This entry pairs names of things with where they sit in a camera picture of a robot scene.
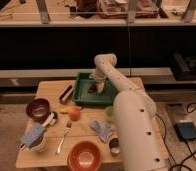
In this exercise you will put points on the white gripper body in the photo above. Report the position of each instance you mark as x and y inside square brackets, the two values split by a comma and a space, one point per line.
[97, 76]

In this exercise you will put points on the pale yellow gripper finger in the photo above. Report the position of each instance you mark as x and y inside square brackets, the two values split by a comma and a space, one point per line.
[100, 87]

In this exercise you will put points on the dark red grapes bunch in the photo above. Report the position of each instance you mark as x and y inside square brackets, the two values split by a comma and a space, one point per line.
[92, 88]

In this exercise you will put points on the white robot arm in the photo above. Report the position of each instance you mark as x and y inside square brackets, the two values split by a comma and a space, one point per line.
[133, 112]

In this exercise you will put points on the green plastic cup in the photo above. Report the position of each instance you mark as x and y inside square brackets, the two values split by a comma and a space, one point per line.
[109, 114]

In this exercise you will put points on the small metal cup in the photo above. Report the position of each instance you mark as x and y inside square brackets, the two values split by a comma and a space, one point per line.
[114, 146]

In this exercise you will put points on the green plastic tray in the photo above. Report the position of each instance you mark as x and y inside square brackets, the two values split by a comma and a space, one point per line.
[82, 97]

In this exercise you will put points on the orange fruit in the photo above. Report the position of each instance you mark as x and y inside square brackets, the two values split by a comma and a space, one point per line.
[74, 114]

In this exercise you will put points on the black brush block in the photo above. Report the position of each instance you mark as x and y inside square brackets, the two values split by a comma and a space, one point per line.
[66, 94]

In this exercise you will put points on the yellow banana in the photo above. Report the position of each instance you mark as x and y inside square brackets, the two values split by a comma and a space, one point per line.
[65, 110]

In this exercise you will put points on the blue grey cloth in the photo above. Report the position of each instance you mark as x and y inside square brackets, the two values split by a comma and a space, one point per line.
[103, 129]

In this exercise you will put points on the silver fork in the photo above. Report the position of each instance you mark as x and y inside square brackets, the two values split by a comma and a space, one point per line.
[66, 131]

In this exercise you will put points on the wooden table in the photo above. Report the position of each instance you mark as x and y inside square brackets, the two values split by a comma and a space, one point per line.
[80, 131]

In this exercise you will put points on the black white scoop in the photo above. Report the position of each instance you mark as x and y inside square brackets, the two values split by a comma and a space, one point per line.
[51, 120]

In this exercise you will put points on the dark red bowl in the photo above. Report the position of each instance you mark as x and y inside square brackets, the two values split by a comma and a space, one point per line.
[38, 110]

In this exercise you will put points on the orange plastic bowl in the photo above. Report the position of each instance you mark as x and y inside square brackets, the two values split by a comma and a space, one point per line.
[84, 156]

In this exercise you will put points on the white mug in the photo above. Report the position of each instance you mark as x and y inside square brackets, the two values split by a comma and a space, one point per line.
[40, 147]

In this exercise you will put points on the black foot pedal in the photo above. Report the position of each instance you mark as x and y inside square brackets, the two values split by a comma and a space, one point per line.
[186, 131]

